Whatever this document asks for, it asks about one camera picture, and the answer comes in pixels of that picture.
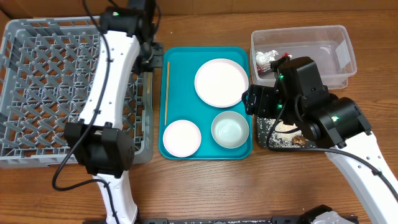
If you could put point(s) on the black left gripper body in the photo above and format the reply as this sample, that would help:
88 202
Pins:
153 58

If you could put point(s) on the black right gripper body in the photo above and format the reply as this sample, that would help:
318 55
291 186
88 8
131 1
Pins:
249 101

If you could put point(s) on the white tissue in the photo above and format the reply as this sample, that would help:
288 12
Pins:
264 59

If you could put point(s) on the grey bowl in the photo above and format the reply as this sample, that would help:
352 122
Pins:
230 129

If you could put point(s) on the wooden chopstick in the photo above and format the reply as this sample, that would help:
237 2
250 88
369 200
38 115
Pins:
167 93
149 82

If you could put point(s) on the red snack wrapper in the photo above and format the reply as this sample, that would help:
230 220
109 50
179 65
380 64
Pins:
286 55

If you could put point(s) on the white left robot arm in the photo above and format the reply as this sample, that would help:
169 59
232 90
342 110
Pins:
97 139

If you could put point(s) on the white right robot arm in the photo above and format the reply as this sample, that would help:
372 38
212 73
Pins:
336 126

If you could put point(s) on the grey dishwasher rack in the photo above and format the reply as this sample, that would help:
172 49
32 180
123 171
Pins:
47 71

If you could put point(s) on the teal plastic tray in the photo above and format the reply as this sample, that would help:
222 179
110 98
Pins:
184 103

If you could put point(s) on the black tray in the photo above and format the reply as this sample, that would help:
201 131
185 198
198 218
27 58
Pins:
273 137

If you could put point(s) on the large white plate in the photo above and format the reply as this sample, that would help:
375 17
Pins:
221 82

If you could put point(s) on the small white plate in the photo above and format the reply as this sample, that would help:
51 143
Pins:
182 138

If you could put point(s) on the clear plastic bin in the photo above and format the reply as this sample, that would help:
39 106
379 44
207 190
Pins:
329 46

